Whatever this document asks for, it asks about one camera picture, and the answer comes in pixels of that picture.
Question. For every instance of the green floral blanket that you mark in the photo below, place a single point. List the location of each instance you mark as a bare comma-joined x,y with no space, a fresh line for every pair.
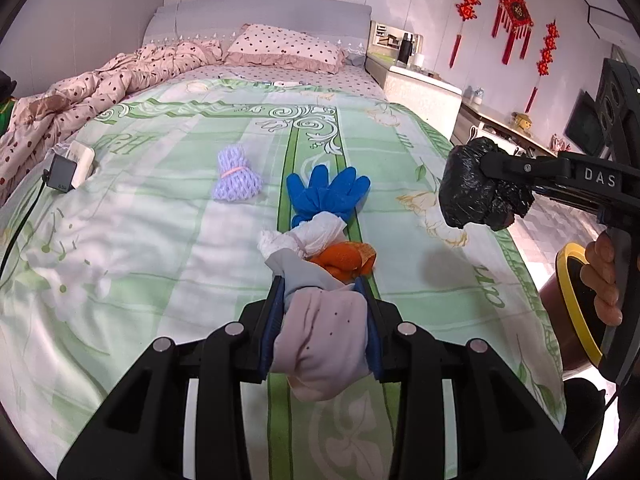
150,240

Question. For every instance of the white bedside cabinet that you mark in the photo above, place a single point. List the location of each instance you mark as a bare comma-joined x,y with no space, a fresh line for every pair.
425,95

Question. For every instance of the black power adapter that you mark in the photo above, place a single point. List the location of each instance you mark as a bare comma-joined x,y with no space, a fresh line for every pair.
61,174

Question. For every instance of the black wall television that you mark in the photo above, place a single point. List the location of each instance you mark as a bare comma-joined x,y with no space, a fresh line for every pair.
582,120

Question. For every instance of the pink polka dot duvet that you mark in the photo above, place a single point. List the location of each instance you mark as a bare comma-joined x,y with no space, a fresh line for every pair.
100,85

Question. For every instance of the pale pink sock bundle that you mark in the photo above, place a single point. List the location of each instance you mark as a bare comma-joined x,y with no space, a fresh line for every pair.
320,340

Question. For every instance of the yellow toy figure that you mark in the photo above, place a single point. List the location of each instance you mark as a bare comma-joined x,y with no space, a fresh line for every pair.
523,122

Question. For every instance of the white blue figurine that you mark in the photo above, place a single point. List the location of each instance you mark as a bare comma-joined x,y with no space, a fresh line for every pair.
477,96

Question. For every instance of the white charger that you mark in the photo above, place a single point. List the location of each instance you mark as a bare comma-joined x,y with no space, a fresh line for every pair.
82,157

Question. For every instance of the red diamond tassel decoration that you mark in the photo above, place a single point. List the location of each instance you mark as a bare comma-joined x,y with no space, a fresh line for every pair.
515,10

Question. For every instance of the white air conditioner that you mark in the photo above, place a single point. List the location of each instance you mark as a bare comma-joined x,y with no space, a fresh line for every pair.
610,27

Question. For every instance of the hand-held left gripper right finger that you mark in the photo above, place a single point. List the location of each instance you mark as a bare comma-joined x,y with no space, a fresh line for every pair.
374,340

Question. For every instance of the green patterned folded quilt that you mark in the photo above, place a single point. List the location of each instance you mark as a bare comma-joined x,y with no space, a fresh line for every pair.
6,117

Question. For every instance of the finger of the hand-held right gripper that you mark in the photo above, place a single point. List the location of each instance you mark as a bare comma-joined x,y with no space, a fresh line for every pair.
565,196
510,162

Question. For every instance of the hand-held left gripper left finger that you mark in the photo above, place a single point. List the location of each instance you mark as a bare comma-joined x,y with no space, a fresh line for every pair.
272,320

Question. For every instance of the blue rubber glove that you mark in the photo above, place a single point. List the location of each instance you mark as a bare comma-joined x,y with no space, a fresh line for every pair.
325,192

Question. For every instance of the orange sock bundle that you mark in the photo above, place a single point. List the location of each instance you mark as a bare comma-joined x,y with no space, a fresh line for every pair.
345,257

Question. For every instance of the polka dot bedsheet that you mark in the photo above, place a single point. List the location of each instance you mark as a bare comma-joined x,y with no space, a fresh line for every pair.
350,82

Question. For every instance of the small purple foam net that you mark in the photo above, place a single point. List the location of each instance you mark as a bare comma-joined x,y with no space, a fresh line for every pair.
237,175

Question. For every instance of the polka dot pillow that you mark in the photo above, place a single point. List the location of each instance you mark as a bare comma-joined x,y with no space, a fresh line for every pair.
285,47

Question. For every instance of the black plastic bag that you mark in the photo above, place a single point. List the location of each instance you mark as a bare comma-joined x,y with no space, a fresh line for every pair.
465,190

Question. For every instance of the pink figurine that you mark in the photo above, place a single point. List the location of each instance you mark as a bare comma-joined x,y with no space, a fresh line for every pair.
558,143

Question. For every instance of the small white object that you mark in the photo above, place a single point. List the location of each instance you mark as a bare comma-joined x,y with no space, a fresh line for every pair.
284,82

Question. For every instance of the black bottle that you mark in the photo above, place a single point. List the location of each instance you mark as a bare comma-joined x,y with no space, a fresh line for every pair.
405,47

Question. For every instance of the white paper roll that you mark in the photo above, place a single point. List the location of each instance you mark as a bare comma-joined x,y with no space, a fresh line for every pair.
418,60

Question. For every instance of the grey bed headboard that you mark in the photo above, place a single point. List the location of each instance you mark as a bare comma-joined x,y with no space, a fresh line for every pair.
260,15

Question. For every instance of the person's right hand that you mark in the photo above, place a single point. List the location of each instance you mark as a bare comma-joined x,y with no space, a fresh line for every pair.
602,275

